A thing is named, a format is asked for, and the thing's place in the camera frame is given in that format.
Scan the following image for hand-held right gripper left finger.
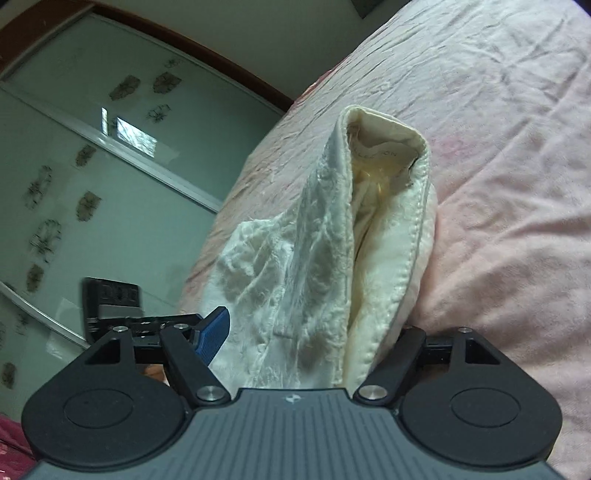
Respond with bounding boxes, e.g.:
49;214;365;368
83;305;230;407

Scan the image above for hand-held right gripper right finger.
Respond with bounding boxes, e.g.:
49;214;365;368
353;325;505;408

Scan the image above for cream white pants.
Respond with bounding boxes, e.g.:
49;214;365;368
203;105;439;393

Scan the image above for dark red patterned cloth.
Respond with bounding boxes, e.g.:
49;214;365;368
0;402;37;480

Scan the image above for pink bed sheet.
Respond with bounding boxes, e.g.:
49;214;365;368
178;0;591;480

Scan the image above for glass wardrobe with brown frame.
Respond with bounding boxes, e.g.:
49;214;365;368
0;0;296;416

